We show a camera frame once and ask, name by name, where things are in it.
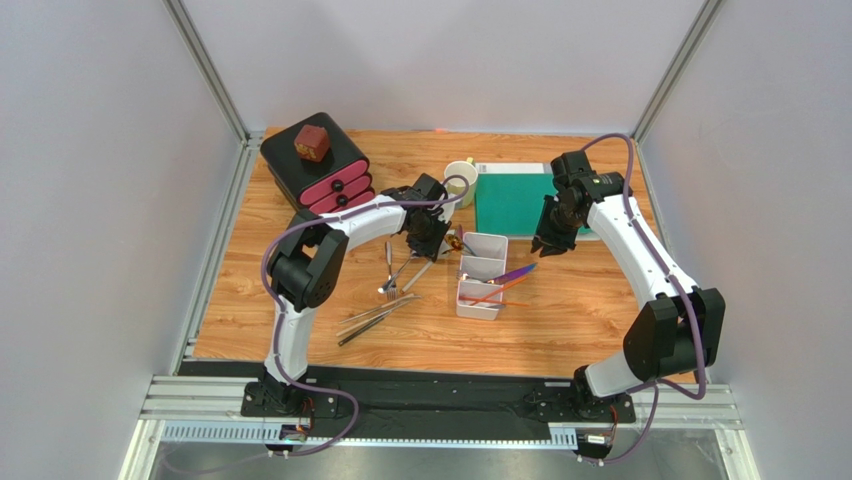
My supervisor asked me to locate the gold spoon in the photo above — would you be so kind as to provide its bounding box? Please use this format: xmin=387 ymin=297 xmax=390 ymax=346
xmin=444 ymin=234 xmax=465 ymax=252

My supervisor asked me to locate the iridescent purple spoon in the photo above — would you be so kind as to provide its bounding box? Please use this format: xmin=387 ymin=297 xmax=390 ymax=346
xmin=455 ymin=224 xmax=477 ymax=256

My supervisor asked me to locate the iridescent purple knife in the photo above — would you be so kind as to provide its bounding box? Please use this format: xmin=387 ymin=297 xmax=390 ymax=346
xmin=487 ymin=263 xmax=537 ymax=285

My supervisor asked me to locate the white compartment organizer box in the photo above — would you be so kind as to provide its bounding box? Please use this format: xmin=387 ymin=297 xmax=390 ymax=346
xmin=455 ymin=232 xmax=509 ymax=321

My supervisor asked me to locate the silver metal spoon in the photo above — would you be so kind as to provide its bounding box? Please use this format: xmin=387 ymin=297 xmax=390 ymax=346
xmin=378 ymin=252 xmax=417 ymax=299

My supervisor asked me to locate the silver fork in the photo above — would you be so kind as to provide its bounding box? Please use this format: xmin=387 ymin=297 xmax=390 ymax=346
xmin=456 ymin=270 xmax=494 ymax=284
xmin=385 ymin=241 xmax=398 ymax=300

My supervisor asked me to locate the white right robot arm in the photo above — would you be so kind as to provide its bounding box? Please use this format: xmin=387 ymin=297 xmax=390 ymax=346
xmin=531 ymin=151 xmax=726 ymax=399

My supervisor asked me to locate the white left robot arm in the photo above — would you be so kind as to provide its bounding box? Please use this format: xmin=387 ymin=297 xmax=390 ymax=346
xmin=241 ymin=174 xmax=463 ymax=417

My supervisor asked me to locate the green notebook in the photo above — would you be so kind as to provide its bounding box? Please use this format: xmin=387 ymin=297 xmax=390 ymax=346
xmin=474 ymin=162 xmax=600 ymax=242

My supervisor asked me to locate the pale yellow mug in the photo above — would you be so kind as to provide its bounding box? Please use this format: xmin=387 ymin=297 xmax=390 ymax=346
xmin=444 ymin=157 xmax=479 ymax=209

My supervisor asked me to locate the black pink drawer box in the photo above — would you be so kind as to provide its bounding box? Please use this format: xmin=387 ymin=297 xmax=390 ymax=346
xmin=260 ymin=112 xmax=376 ymax=214

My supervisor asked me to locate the red brown cube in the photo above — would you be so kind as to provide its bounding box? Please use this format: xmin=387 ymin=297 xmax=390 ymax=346
xmin=293 ymin=124 xmax=330 ymax=163

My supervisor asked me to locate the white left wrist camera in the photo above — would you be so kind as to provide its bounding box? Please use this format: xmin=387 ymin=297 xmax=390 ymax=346
xmin=438 ymin=202 xmax=456 ymax=224

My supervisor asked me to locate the white handled ladle spoon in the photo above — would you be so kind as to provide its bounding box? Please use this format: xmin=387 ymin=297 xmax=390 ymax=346
xmin=401 ymin=229 xmax=455 ymax=295

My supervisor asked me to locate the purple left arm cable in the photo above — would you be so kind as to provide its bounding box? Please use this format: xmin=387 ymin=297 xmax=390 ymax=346
xmin=259 ymin=174 xmax=471 ymax=458

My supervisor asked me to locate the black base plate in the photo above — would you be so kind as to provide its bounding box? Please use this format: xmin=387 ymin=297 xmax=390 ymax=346
xmin=240 ymin=366 xmax=636 ymax=441

